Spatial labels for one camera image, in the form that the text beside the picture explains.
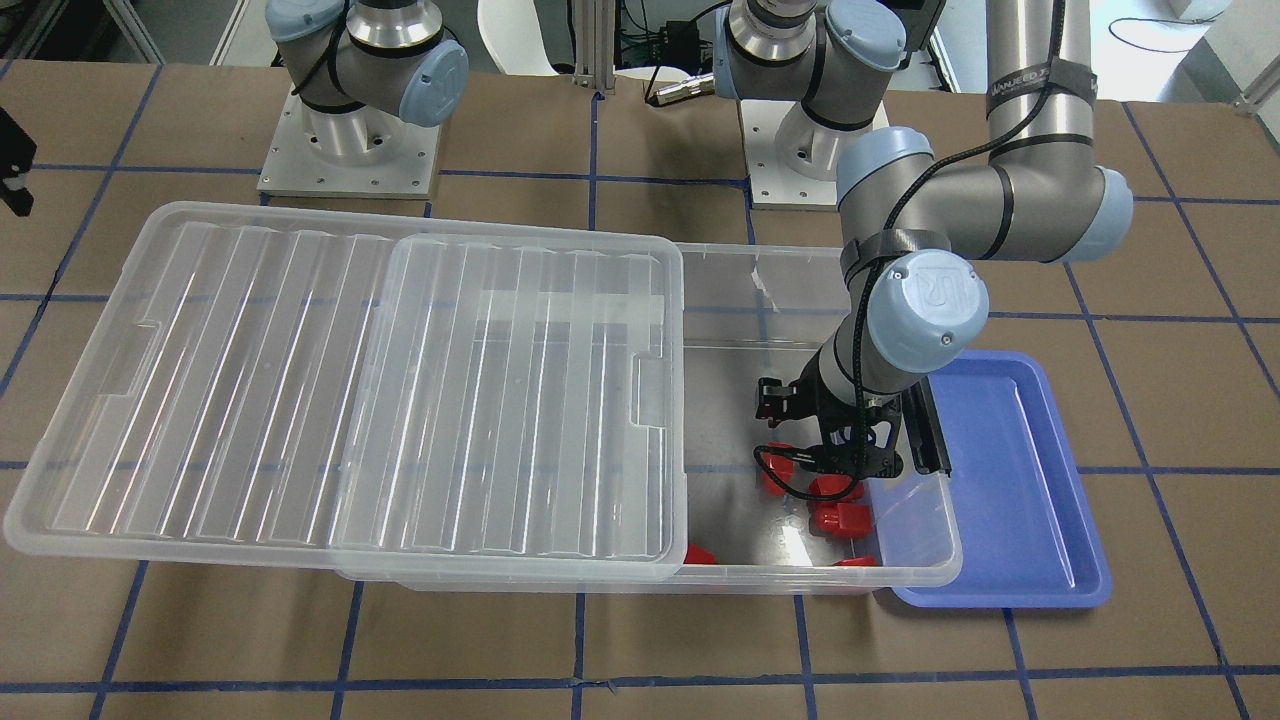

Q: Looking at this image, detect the white plastic chair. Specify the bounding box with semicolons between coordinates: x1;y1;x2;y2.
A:
477;1;650;94

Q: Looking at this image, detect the clear ribbed box lid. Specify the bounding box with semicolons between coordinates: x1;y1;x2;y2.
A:
4;201;689;585

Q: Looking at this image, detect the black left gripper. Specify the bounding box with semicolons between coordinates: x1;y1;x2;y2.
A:
790;380;904;480

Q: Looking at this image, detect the clear plastic storage box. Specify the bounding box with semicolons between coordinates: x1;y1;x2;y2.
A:
343;243;963;594

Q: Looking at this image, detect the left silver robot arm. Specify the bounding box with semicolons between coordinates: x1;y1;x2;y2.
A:
713;1;1134;501

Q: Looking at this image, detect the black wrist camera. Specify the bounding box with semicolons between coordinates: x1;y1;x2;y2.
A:
755;377;797;428

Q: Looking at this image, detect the black box latch handle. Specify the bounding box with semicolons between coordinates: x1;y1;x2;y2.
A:
901;377;954;477

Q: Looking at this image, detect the blue plastic tray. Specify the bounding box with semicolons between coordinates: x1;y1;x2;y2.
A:
896;351;1112;610

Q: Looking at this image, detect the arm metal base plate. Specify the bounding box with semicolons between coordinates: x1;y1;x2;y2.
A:
739;100;888;211
257;95;440;201

